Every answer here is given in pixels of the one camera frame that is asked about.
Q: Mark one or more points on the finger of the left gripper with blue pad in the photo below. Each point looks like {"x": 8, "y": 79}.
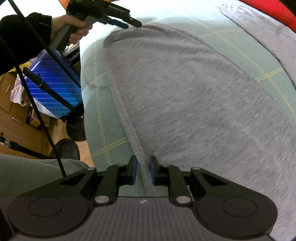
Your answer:
{"x": 106, "y": 20}

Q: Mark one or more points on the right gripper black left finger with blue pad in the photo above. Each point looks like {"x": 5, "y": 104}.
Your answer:
{"x": 110, "y": 181}

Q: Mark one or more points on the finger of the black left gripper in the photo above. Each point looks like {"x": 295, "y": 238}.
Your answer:
{"x": 119, "y": 12}

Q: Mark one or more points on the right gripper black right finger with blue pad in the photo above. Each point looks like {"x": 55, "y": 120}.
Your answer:
{"x": 175, "y": 180}

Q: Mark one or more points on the grey garment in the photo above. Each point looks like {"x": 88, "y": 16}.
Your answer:
{"x": 186, "y": 103}

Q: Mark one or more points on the black fleece sleeve forearm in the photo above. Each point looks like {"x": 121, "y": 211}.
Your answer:
{"x": 18, "y": 45}

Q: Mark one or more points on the person's left hand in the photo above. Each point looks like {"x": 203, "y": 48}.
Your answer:
{"x": 59, "y": 22}

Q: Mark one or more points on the light green checked bedsheet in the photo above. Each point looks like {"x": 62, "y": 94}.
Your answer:
{"x": 106, "y": 136}

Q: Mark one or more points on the black tripod stand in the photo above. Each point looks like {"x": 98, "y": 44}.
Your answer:
{"x": 42, "y": 85}

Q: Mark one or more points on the grey trousers leg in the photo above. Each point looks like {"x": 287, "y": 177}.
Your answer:
{"x": 19, "y": 174}

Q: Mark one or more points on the cardboard box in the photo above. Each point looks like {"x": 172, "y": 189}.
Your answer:
{"x": 13, "y": 120}

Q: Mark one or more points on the red pillow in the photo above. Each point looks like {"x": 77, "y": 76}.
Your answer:
{"x": 283, "y": 11}

